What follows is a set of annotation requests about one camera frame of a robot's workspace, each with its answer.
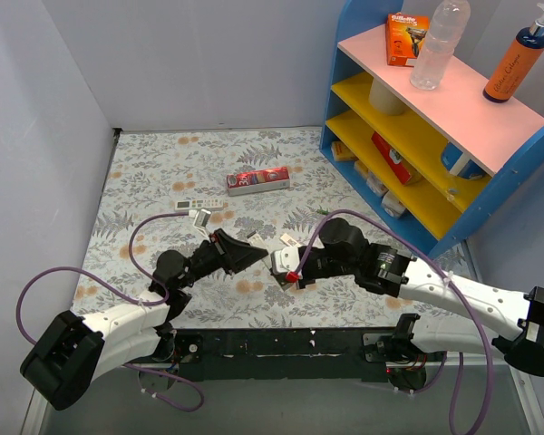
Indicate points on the blue yellow pink shelf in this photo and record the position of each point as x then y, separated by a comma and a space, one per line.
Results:
506, 140

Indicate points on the floral table mat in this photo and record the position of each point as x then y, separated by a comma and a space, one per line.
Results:
150, 172

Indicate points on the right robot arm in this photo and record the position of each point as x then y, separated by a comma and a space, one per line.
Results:
508, 324

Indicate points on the red box on shelf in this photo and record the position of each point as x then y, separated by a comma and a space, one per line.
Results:
401, 168

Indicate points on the orange razor box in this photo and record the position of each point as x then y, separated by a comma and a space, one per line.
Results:
404, 36

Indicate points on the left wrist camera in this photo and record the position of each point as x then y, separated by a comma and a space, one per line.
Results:
200, 219

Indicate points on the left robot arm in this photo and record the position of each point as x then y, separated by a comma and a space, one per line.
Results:
76, 350

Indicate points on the beige paper roll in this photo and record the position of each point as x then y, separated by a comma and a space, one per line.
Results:
385, 101

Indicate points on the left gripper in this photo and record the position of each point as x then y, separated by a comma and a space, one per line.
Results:
221, 253

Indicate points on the blue white container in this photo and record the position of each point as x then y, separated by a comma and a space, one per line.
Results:
458, 164

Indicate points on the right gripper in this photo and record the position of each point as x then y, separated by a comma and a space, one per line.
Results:
301, 275

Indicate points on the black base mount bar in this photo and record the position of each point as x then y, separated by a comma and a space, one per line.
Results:
365, 354

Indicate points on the white air conditioner remote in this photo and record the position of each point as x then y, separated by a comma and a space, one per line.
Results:
211, 204

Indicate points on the orange pump lotion bottle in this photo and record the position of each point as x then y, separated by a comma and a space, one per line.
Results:
516, 63

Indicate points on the red toothpaste box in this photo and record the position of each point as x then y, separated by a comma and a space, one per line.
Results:
258, 181

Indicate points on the white battery cover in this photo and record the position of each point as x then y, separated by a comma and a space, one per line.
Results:
290, 241

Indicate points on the clear plastic bottle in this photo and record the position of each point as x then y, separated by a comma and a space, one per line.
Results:
446, 28

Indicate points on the white remote control back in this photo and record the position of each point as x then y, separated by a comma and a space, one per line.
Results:
256, 240

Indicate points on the yellow soap pack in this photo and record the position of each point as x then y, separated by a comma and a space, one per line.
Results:
341, 152

